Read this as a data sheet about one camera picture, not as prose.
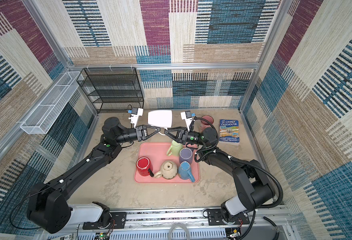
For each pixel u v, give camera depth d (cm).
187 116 66
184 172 81
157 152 94
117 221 73
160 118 65
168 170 81
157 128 67
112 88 108
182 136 65
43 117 71
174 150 90
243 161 49
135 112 65
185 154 87
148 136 66
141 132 63
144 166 83
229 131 105
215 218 73
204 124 97
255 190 44
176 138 66
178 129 67
